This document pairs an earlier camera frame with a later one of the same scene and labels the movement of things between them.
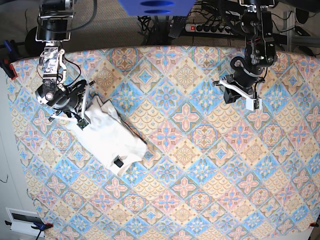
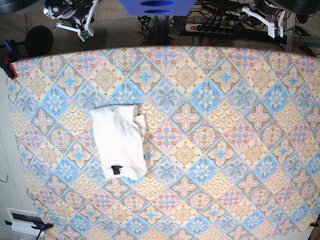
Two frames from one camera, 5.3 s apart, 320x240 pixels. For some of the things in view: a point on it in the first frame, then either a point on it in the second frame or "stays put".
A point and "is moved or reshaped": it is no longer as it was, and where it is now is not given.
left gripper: [68, 100] to [73, 10]
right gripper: [240, 78] to [268, 7]
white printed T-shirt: [108, 135] is moved or reshaped
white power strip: [209, 29] stays put
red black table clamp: [8, 54] stays put
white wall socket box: [21, 221] stays put
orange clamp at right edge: [313, 224] stays put
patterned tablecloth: [211, 171] stays put
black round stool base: [34, 47] stays put
